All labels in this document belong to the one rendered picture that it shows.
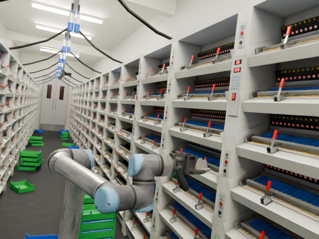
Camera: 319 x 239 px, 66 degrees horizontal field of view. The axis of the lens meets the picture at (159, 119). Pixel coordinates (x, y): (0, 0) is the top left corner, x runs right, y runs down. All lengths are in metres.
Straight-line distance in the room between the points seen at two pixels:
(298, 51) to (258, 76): 0.27
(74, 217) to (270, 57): 1.25
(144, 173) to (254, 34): 0.78
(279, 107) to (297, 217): 0.39
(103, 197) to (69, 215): 0.62
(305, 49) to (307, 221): 0.58
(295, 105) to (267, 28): 0.46
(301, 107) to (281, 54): 0.23
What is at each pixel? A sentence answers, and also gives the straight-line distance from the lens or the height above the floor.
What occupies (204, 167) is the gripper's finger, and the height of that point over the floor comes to 1.04.
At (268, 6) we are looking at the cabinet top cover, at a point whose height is 1.77.
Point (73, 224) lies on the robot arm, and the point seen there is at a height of 0.60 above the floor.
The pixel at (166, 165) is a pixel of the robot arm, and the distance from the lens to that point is 1.00.
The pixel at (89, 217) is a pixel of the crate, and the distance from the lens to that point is 2.21.
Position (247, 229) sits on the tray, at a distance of 1.26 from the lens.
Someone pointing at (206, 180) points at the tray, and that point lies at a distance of 1.36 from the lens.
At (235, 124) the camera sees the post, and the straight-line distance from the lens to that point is 1.18.
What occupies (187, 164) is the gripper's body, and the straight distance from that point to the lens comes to 1.06.
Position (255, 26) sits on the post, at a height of 1.69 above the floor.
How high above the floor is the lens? 1.26
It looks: 2 degrees down
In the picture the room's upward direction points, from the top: 6 degrees clockwise
